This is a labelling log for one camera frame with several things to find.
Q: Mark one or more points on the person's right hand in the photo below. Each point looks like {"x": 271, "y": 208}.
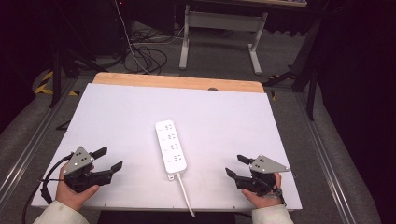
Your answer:
{"x": 264, "y": 200}

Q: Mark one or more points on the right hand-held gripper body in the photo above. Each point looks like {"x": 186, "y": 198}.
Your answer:
{"x": 261, "y": 179}

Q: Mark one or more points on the white table board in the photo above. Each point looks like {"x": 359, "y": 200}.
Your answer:
{"x": 218, "y": 124}

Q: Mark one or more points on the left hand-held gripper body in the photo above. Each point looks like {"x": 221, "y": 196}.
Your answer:
{"x": 81, "y": 179}

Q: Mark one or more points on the white metal desk frame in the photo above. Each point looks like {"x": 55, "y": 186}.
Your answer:
{"x": 222, "y": 20}

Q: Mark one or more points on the white power strip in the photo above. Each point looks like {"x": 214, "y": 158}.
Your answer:
{"x": 171, "y": 145}

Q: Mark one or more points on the person's left hand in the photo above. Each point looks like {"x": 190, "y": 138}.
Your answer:
{"x": 72, "y": 196}

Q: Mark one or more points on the aluminium floor rail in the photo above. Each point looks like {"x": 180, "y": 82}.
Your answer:
{"x": 327, "y": 161}
{"x": 29, "y": 146}

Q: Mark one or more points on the black metal stand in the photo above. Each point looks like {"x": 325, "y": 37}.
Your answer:
{"x": 306, "y": 62}

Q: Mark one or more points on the black tripod stand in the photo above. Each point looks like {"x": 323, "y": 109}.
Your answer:
{"x": 57, "y": 71}

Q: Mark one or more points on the yellow black floor tape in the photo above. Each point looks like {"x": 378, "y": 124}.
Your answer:
{"x": 43, "y": 84}

